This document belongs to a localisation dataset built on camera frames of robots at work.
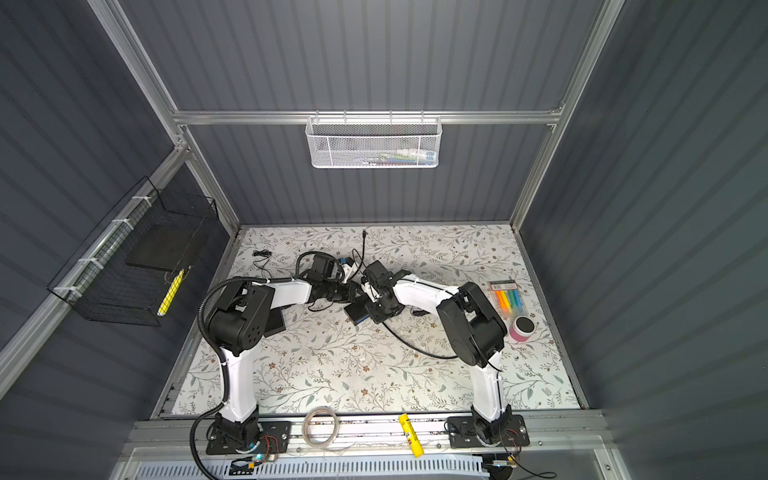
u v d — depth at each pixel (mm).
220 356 558
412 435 724
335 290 882
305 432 739
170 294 683
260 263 1084
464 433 728
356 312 937
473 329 527
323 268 844
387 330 912
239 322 550
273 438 723
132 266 724
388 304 805
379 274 774
